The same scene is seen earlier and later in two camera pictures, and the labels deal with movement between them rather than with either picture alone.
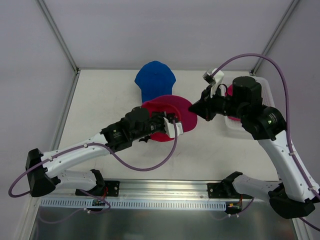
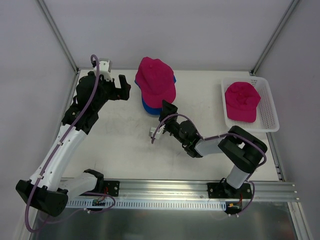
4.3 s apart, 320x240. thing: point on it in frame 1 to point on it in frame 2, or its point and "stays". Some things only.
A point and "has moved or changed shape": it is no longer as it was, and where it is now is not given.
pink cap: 172,104 has moved or changed shape
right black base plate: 218,190 stays
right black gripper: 208,104 to 165,119
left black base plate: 111,188 stays
